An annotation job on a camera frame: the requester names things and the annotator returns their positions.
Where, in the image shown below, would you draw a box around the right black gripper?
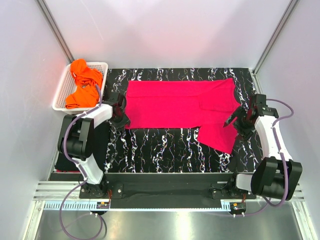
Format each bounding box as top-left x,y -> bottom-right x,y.
223,106 -> 256,142

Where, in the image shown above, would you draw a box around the magenta pink t shirt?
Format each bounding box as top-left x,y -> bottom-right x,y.
125,78 -> 240,154

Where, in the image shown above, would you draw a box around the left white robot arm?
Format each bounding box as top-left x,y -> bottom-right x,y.
57,92 -> 130,198

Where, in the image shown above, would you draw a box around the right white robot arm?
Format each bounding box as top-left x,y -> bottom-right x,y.
223,94 -> 303,207

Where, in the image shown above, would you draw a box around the folded black t shirt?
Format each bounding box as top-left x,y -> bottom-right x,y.
54,122 -> 111,171

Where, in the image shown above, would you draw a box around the orange t shirt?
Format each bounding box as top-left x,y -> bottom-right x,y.
65,58 -> 103,109

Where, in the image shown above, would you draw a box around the white plastic basket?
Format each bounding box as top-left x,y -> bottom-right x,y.
52,62 -> 109,114

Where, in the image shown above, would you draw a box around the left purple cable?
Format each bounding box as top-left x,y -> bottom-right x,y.
59,83 -> 108,239

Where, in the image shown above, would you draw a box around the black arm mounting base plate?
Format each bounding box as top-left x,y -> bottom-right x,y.
78,172 -> 258,200

